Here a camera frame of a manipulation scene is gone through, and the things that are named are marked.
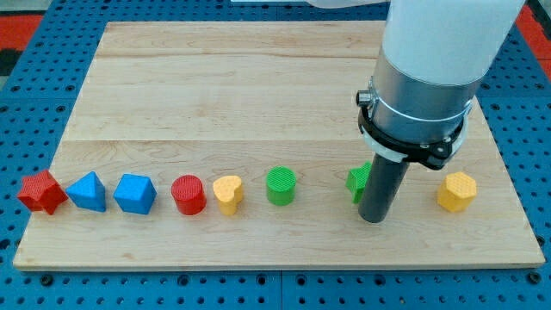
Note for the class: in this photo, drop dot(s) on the green star block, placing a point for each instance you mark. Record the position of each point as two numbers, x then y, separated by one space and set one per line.
356 181

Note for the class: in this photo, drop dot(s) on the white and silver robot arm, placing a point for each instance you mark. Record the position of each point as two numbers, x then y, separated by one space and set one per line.
433 56

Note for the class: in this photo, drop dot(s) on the red star block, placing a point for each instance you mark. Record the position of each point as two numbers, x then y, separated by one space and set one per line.
41 193

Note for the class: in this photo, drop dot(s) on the green cylinder block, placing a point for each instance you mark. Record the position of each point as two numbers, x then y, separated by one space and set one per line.
280 183

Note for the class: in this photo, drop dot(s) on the yellow heart block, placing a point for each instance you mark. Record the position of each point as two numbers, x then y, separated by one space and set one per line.
229 192

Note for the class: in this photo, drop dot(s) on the light wooden board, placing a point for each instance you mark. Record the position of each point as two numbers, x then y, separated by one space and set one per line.
215 99

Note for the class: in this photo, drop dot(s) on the red cylinder block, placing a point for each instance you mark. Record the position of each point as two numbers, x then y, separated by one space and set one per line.
188 193

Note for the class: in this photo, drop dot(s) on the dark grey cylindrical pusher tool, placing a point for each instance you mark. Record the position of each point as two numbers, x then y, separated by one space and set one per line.
382 185

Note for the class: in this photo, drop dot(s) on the blue cube block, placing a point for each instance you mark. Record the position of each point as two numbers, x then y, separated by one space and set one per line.
135 194

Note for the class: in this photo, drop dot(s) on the yellow hexagon block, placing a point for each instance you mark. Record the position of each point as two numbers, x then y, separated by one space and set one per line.
456 192

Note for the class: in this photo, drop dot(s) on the blue triangle block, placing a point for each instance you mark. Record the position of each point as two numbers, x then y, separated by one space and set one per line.
88 192

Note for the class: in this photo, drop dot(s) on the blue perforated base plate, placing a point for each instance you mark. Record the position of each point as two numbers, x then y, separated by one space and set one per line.
36 102

